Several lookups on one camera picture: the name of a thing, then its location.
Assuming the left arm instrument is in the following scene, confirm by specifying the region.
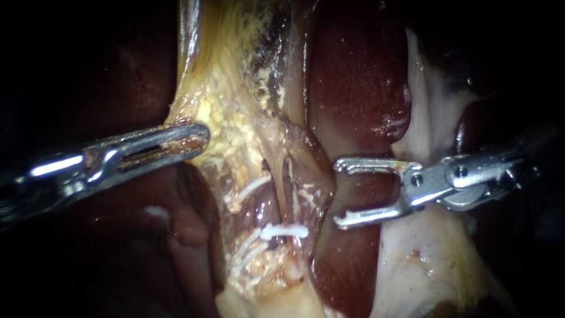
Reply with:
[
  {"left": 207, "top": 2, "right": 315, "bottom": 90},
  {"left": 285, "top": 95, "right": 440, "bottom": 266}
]
[{"left": 0, "top": 142, "right": 117, "bottom": 230}]

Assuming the white clip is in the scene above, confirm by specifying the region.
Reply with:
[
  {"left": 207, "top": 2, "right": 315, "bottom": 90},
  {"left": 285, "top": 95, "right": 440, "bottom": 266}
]
[
  {"left": 236, "top": 175, "right": 272, "bottom": 202},
  {"left": 259, "top": 223, "right": 310, "bottom": 242}
]

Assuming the left arm instrument jaw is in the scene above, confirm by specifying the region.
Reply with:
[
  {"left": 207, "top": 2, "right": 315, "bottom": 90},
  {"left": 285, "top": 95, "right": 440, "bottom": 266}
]
[{"left": 95, "top": 122, "right": 211, "bottom": 174}]

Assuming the dark red liver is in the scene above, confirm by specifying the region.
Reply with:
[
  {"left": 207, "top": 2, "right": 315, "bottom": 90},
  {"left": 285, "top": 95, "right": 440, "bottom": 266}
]
[{"left": 26, "top": 0, "right": 544, "bottom": 318}]

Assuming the right arm instrument jaw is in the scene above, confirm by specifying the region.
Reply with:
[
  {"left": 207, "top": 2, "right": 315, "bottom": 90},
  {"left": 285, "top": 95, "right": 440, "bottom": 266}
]
[
  {"left": 333, "top": 193, "right": 412, "bottom": 231},
  {"left": 333, "top": 157, "right": 424, "bottom": 178}
]

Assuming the thin tube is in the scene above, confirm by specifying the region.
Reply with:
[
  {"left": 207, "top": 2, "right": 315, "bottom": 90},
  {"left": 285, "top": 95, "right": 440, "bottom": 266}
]
[
  {"left": 267, "top": 145, "right": 288, "bottom": 226},
  {"left": 287, "top": 161, "right": 303, "bottom": 224}
]

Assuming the pale fatty tissue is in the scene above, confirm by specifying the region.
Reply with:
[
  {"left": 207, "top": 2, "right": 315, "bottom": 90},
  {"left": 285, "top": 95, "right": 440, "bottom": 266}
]
[
  {"left": 215, "top": 276, "right": 330, "bottom": 318},
  {"left": 370, "top": 28, "right": 513, "bottom": 318},
  {"left": 218, "top": 117, "right": 337, "bottom": 292}
]

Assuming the right arm instrument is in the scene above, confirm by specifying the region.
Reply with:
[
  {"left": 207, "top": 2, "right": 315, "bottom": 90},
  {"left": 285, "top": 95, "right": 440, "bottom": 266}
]
[{"left": 398, "top": 148, "right": 540, "bottom": 213}]

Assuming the gallbladder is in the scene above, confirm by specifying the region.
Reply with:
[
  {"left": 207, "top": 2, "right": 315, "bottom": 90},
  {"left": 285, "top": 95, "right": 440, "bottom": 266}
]
[{"left": 165, "top": 0, "right": 310, "bottom": 177}]

